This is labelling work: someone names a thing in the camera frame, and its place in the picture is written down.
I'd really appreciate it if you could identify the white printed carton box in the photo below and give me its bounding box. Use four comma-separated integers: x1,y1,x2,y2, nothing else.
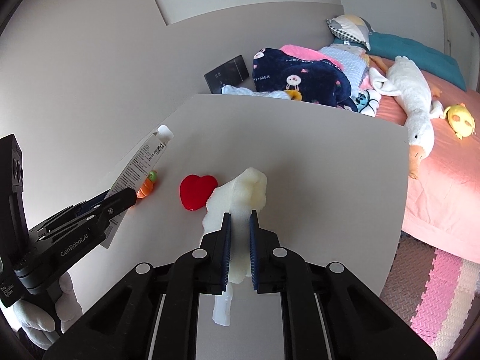
98,124,175,250

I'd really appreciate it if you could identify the white gloved left hand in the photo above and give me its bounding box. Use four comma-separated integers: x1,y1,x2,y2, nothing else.
12,272,83,350

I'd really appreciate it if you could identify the white plastic tube piece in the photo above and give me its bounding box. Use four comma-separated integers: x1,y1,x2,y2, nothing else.
212,283,233,327

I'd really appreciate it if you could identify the green frog orange toy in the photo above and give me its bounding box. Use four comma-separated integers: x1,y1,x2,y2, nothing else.
137,170,158,199

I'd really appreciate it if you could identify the red heart toy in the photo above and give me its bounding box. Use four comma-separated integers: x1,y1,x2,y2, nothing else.
179,175,218,211

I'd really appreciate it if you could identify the colourful foam floor mat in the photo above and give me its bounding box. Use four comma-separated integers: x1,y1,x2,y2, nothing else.
380,233,479,359

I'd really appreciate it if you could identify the pink bed sheet mattress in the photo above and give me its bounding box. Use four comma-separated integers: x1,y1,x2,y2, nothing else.
371,67,480,271

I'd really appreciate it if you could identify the white cartoon print cloth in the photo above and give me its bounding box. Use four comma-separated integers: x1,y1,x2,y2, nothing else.
354,88,382,117

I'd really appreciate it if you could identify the navy rabbit print blanket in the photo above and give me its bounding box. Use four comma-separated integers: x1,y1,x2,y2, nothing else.
251,48,358,112

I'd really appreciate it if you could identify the pink fleece blanket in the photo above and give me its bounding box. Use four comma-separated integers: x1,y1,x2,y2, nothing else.
281,45,343,71

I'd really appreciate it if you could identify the light blue knitted blanket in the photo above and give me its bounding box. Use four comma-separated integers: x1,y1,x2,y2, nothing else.
320,46,368,86

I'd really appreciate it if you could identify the white goose plush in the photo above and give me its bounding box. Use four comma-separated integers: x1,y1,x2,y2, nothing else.
370,55,443,180

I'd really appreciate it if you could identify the yellow chick plush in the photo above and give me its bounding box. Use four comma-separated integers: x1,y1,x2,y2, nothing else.
444,103,475,140

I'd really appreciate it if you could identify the patchwork grey yellow pillow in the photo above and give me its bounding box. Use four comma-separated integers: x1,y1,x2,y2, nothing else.
326,15,374,50

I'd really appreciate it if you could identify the teal pillow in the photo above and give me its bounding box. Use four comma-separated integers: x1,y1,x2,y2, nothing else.
369,32,467,92

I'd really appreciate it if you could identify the black wall switch panel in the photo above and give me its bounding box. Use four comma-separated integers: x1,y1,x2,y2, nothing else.
204,55,250,94

